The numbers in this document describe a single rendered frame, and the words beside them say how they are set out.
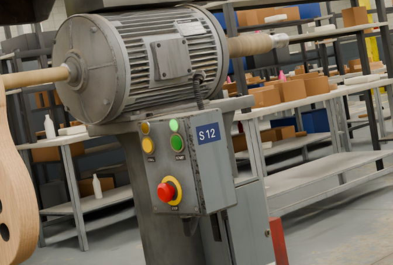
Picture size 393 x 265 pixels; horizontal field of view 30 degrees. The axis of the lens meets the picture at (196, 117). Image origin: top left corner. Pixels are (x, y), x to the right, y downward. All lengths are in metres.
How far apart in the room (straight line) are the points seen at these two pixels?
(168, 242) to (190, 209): 0.37
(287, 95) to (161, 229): 3.62
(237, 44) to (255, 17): 7.13
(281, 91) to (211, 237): 3.69
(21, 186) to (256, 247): 0.59
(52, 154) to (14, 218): 5.72
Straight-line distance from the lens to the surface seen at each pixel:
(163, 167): 1.47
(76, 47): 1.67
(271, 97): 5.23
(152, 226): 1.83
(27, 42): 7.07
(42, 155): 7.31
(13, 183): 1.44
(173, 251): 1.80
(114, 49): 1.60
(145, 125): 1.49
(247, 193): 1.72
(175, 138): 1.42
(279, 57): 9.37
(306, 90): 5.58
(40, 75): 1.61
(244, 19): 9.00
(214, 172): 1.44
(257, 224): 1.74
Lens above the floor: 1.19
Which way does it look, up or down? 3 degrees down
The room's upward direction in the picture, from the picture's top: 10 degrees counter-clockwise
